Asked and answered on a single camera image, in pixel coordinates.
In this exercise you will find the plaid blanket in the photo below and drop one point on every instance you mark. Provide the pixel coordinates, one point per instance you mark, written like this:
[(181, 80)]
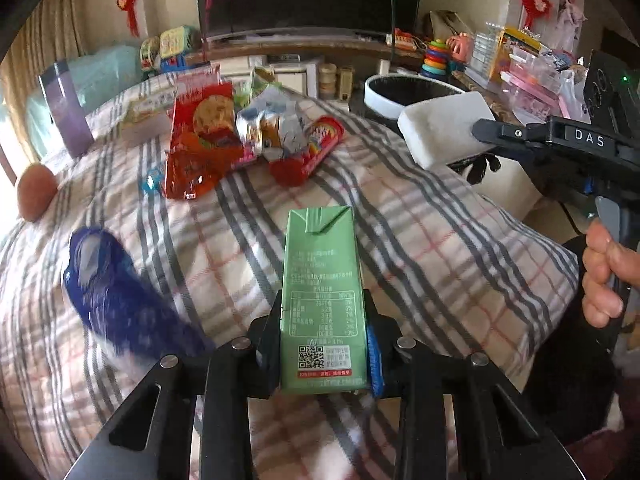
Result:
[(425, 240)]

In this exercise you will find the purple box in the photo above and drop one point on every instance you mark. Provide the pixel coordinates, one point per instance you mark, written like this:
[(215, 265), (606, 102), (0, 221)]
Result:
[(65, 110)]

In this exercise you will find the white bin with black bag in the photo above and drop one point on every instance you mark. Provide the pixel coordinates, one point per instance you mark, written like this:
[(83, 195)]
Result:
[(372, 100)]

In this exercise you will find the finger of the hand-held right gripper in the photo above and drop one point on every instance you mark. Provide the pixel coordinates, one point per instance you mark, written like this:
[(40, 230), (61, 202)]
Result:
[(550, 162), (515, 131)]

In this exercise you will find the red toy piano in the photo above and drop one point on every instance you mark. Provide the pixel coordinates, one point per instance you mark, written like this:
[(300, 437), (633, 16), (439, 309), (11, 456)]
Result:
[(405, 40)]

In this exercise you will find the small wooden jars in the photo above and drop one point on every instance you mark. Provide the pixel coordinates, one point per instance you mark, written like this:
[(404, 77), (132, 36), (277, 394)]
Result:
[(335, 80)]

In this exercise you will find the clear plastic organizer boxes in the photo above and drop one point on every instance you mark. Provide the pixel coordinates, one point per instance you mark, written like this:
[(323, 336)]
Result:
[(530, 75)]

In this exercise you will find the teal plastic bag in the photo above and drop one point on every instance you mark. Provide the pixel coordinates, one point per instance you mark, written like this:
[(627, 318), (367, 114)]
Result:
[(110, 70)]

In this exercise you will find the rainbow stacking rings toy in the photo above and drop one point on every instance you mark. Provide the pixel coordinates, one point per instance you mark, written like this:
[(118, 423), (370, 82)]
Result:
[(434, 60)]

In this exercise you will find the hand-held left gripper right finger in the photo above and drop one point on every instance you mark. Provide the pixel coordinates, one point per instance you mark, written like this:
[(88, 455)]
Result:
[(374, 360)]

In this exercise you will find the person's right hand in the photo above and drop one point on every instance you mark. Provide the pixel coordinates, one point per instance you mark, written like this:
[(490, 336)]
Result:
[(597, 280)]

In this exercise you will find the green drink carton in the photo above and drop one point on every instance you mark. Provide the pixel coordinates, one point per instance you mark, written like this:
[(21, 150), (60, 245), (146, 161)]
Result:
[(320, 285)]

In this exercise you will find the wooden television cabinet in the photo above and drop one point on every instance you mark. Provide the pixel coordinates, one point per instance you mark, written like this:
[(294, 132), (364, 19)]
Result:
[(300, 50)]

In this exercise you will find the beige curtain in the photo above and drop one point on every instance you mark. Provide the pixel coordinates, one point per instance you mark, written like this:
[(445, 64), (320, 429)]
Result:
[(40, 45)]

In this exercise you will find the red chip can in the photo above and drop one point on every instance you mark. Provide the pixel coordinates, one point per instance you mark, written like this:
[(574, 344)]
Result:
[(310, 155)]

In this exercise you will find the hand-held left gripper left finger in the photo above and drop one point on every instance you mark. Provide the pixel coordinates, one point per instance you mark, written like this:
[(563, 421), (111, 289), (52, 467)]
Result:
[(265, 360)]

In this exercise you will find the blue snack packet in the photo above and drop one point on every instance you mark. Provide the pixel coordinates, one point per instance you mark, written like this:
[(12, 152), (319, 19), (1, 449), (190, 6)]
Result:
[(115, 290)]

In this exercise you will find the silver foil snack bag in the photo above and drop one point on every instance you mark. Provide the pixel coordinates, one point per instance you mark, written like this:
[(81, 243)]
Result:
[(270, 125)]

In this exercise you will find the small colourful toy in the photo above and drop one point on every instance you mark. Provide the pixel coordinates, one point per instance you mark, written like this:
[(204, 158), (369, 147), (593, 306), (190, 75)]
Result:
[(150, 55)]

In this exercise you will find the red snack bag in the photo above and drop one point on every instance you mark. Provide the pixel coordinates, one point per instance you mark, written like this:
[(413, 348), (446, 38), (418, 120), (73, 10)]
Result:
[(200, 125)]

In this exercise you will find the green snack wrapper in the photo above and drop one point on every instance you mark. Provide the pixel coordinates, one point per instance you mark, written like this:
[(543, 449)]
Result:
[(262, 76)]

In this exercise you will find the orange plastic toy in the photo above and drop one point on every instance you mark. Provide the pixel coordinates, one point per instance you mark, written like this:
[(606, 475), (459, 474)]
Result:
[(460, 50)]

